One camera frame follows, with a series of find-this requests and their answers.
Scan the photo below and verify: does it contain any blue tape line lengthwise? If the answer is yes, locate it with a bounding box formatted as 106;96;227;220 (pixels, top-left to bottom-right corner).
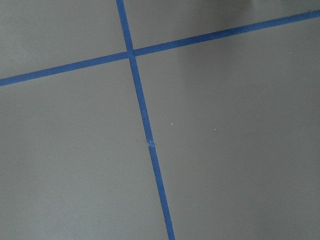
116;0;176;240

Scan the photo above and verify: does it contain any blue tape line crosswise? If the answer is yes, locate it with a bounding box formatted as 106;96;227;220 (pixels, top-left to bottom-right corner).
0;10;320;87

